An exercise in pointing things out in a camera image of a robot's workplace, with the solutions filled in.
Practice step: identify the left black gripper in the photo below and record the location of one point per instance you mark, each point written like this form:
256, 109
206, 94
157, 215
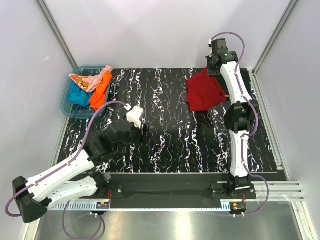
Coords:
141, 132

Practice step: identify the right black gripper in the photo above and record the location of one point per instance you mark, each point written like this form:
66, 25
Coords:
211, 111

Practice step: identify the red t shirt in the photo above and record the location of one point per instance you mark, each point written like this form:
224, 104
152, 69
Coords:
204, 92

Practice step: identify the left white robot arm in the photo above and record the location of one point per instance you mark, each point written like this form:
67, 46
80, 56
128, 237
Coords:
74, 177

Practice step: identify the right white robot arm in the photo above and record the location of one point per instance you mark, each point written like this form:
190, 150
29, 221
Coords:
238, 119

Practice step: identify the folded black t shirt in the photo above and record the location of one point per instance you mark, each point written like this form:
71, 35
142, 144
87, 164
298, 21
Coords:
246, 79

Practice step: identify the orange t shirt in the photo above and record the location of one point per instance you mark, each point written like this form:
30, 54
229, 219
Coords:
99, 96

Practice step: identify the pink printed t shirt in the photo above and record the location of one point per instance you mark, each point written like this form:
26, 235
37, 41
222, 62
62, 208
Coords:
88, 78

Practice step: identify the blue t shirt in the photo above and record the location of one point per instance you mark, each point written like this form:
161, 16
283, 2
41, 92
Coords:
78, 96

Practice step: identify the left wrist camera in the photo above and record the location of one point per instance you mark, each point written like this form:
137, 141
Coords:
134, 115

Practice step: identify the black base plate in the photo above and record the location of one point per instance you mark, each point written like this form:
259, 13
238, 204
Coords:
164, 191

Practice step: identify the white slotted cable duct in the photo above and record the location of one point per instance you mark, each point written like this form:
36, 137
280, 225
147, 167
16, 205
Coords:
93, 205

